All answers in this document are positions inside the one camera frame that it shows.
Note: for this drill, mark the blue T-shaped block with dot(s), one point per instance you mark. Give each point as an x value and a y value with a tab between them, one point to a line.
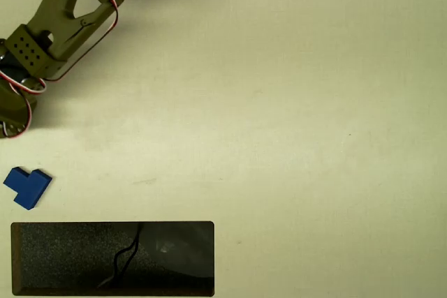
29	188

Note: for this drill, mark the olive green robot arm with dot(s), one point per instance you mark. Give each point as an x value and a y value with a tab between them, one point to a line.
56	15

